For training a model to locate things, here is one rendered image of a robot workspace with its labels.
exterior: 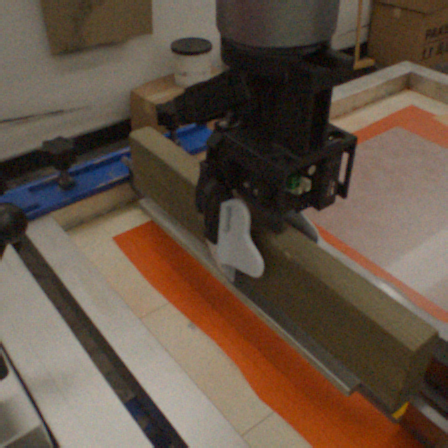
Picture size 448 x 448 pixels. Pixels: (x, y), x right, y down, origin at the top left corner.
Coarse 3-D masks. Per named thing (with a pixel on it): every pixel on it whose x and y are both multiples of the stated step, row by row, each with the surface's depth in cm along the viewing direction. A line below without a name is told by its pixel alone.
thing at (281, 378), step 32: (416, 224) 65; (352, 256) 61; (384, 256) 61; (416, 256) 61; (416, 288) 56; (256, 320) 53; (224, 352) 50; (256, 352) 50; (288, 352) 50; (256, 384) 47; (288, 384) 47; (320, 384) 47; (288, 416) 45; (320, 416) 45; (352, 416) 45; (384, 416) 44
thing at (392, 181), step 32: (384, 128) 85; (416, 128) 85; (384, 160) 77; (416, 160) 77; (352, 192) 71; (384, 192) 71; (416, 192) 71; (320, 224) 65; (352, 224) 65; (384, 224) 65; (128, 256) 61; (160, 256) 61; (160, 288) 57; (192, 288) 57; (224, 288) 57; (192, 320) 53; (224, 320) 53
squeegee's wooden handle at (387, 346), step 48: (144, 144) 52; (144, 192) 56; (192, 192) 47; (288, 240) 40; (288, 288) 40; (336, 288) 36; (336, 336) 38; (384, 336) 33; (432, 336) 33; (384, 384) 35
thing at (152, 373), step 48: (336, 96) 87; (384, 96) 94; (432, 96) 94; (48, 240) 57; (96, 288) 52; (96, 336) 50; (144, 336) 47; (144, 384) 43; (192, 384) 43; (192, 432) 40
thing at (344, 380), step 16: (144, 208) 54; (160, 208) 54; (160, 224) 53; (176, 224) 52; (176, 240) 51; (192, 240) 50; (192, 256) 49; (208, 256) 48; (240, 288) 45; (256, 304) 43; (272, 304) 43; (272, 320) 42; (288, 320) 42; (288, 336) 41; (304, 336) 41; (304, 352) 40; (320, 352) 39; (320, 368) 39; (336, 368) 38; (336, 384) 38; (352, 384) 37
